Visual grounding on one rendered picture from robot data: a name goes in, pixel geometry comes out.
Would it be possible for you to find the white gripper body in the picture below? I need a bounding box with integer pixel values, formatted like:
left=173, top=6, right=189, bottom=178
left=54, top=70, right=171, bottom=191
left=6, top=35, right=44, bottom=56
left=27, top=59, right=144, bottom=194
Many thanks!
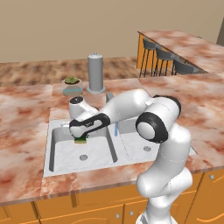
left=59, top=122, right=72, bottom=132

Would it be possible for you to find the green and yellow sponge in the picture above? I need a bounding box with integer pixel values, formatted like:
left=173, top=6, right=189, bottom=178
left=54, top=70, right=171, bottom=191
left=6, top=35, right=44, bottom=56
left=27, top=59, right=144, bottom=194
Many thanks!
left=73, top=135, right=88, bottom=145

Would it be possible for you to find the white double sink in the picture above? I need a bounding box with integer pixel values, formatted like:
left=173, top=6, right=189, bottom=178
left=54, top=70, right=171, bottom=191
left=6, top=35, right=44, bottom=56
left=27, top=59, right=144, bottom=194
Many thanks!
left=43, top=115, right=198, bottom=179

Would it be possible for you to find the green plant in glass pot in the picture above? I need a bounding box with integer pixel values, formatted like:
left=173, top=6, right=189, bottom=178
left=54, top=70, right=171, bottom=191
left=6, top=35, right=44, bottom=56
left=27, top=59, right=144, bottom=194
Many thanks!
left=61, top=75, right=85, bottom=97

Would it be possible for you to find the grey tap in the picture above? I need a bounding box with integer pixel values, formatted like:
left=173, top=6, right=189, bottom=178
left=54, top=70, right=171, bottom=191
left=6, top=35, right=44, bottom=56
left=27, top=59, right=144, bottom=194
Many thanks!
left=105, top=92, right=116, bottom=103

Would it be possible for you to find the grey cylindrical paper towel holder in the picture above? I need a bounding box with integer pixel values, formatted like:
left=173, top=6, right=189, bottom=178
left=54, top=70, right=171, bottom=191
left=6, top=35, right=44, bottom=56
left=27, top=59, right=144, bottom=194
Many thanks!
left=86, top=52, right=107, bottom=95

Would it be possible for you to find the orange false drawer front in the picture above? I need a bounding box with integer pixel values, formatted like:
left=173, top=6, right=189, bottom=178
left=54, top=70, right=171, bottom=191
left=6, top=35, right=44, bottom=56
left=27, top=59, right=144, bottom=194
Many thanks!
left=74, top=184, right=147, bottom=207

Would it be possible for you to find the orange cupboard door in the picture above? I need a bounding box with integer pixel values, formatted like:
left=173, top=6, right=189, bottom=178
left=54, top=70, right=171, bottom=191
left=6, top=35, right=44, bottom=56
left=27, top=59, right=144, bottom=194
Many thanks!
left=35, top=203, right=124, bottom=224
left=0, top=202, right=40, bottom=224
left=122, top=199, right=151, bottom=224
left=185, top=168, right=224, bottom=224

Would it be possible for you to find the orange kitchen island cabinet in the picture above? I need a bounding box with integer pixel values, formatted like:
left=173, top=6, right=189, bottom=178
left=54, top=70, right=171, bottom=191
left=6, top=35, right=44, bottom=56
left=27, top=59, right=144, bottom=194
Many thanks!
left=136, top=32, right=179, bottom=73

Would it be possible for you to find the dark grey bar stool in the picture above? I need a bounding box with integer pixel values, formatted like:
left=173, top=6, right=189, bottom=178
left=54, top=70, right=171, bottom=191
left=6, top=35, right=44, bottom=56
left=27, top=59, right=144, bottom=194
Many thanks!
left=139, top=38, right=158, bottom=78
left=171, top=58, right=200, bottom=77
left=153, top=46, right=177, bottom=78

